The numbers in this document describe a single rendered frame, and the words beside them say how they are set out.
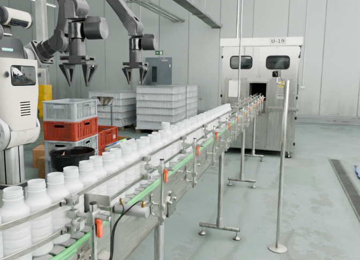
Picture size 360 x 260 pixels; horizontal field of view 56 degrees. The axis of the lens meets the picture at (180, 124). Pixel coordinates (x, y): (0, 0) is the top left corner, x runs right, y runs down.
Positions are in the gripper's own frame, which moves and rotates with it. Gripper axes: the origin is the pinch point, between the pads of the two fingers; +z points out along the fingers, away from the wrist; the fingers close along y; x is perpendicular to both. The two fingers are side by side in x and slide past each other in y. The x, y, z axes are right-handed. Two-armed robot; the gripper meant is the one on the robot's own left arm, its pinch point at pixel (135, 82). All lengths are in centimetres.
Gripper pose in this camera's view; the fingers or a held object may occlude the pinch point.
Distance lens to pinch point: 158.6
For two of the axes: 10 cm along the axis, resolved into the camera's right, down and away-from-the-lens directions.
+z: -0.1, 9.9, 1.3
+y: -9.5, -0.5, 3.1
